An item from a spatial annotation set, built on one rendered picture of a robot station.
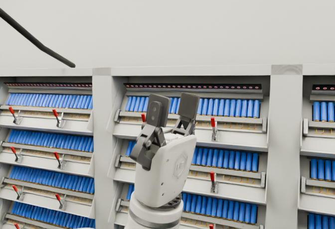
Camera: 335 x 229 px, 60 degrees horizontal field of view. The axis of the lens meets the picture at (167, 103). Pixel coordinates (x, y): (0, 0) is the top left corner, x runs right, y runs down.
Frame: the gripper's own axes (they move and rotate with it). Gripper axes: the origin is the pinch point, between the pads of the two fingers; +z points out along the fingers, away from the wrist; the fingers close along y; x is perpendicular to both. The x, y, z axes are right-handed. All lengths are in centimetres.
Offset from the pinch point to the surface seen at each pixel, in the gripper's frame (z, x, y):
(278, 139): -14, -7, -61
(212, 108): -10, 18, -63
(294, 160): -20, -14, -61
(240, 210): -45, 0, -65
